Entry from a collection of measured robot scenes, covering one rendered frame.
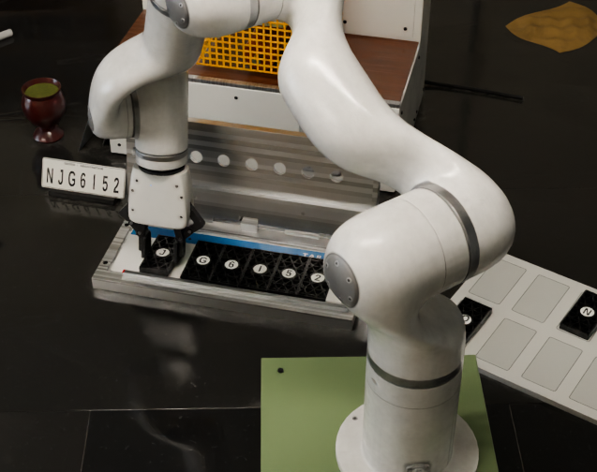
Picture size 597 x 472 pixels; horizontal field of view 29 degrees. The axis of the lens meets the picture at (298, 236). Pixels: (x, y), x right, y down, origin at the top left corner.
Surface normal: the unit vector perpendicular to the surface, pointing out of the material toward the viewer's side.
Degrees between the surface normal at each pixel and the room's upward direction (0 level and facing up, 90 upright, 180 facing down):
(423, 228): 25
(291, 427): 0
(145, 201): 78
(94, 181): 65
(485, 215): 43
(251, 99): 90
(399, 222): 9
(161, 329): 0
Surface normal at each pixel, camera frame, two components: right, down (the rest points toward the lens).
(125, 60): -0.49, -0.32
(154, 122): 0.21, 0.47
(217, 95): -0.23, 0.61
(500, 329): 0.00, -0.77
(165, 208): -0.22, 0.42
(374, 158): 0.00, 0.73
